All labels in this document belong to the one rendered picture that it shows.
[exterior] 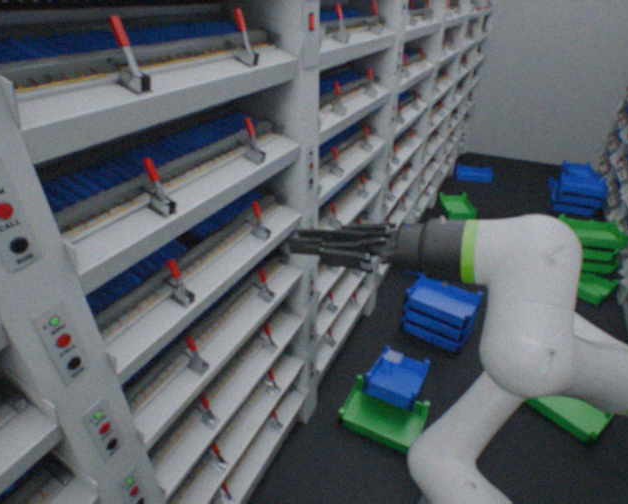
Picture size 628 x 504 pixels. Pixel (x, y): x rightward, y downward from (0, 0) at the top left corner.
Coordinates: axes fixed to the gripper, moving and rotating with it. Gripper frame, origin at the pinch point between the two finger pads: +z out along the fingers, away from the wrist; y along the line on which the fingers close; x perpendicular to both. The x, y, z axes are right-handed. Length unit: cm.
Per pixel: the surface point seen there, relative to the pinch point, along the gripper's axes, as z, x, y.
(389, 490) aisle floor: 4, -107, 21
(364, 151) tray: 23, -7, 82
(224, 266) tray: 22.8, -7.4, 0.1
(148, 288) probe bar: 26.0, -2.8, -16.0
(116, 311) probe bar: 26.0, -2.8, -23.1
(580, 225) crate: -55, -92, 203
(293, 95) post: 16.1, 21.0, 30.3
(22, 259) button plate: 15.3, 15.3, -35.3
